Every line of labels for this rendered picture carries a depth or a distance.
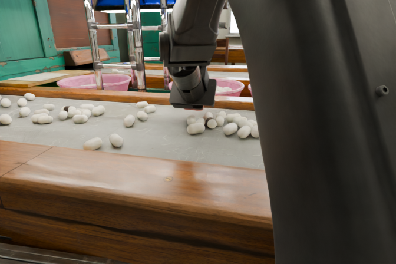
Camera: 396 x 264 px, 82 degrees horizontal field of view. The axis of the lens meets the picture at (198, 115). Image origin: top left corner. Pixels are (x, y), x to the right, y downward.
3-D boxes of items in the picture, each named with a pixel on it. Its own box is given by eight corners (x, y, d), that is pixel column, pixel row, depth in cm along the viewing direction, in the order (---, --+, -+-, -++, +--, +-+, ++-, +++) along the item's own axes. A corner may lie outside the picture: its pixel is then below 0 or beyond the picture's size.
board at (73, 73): (27, 87, 77) (27, 83, 77) (-8, 85, 80) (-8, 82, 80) (91, 72, 108) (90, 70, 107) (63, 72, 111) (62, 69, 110)
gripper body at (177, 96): (175, 81, 55) (166, 63, 48) (217, 82, 53) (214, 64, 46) (170, 105, 53) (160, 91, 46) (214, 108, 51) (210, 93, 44)
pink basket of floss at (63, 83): (141, 105, 88) (139, 81, 85) (62, 117, 76) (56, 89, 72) (124, 92, 110) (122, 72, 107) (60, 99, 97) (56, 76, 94)
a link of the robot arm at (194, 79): (172, 67, 49) (163, 46, 42) (199, 61, 48) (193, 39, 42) (177, 95, 46) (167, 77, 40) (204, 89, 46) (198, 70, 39)
